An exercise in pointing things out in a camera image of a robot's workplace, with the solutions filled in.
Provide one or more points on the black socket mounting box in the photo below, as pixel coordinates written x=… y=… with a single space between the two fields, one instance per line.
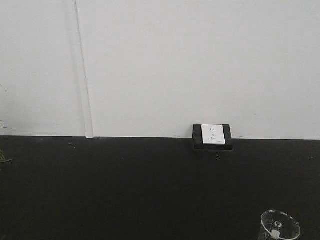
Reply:
x=197 y=141

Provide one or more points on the clear glass beaker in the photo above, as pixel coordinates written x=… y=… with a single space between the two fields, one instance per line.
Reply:
x=277 y=225

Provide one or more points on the green plant leaves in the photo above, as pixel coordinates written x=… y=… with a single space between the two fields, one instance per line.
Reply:
x=3 y=158

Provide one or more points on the white wall power socket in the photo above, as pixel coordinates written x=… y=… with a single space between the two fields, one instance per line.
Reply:
x=213 y=134

